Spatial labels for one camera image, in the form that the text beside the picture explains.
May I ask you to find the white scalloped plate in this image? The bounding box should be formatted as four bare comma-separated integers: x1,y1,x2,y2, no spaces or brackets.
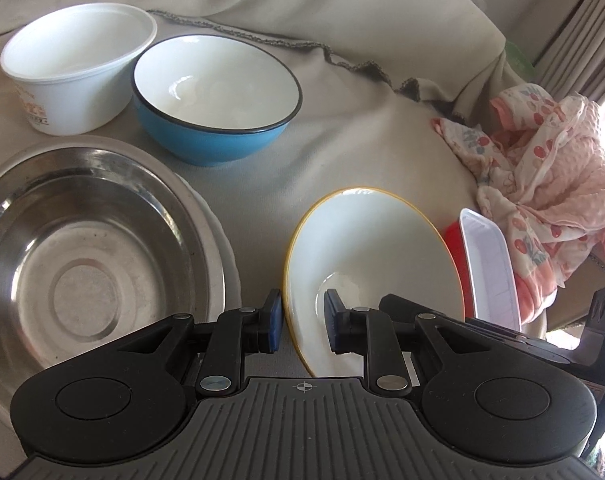
172,170,240,321

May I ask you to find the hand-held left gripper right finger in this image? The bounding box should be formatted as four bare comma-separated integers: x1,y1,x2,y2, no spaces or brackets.
323,288,490,397

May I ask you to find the yellow enamel bowl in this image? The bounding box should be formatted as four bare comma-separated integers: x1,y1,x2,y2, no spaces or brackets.
282,187,465,378

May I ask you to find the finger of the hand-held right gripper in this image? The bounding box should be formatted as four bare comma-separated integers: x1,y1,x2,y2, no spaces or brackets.
465,317,583,367

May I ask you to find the stainless steel basin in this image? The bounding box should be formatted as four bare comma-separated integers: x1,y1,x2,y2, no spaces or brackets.
0,138,226,411

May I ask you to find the white printed plastic bowl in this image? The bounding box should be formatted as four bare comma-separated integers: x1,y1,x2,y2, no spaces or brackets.
1,2,158,136

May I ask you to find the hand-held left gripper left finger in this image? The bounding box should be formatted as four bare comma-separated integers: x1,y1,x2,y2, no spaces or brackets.
116,289,284,397

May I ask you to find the red plastic bowl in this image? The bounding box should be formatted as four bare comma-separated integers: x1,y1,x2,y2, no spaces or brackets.
443,220,475,321

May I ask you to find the grey curtain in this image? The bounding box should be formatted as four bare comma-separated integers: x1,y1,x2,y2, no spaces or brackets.
502,0,605,106

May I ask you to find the white plastic tray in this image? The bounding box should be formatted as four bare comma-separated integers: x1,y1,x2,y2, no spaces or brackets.
458,207,524,333

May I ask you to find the pink printed cloth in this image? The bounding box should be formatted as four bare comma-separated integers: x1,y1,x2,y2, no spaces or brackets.
431,82,605,323

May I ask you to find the green plastic item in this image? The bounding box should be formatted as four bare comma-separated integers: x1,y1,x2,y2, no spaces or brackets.
505,40,535,78

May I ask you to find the blue enamel bowl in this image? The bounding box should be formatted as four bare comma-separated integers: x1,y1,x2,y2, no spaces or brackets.
131,35,303,167

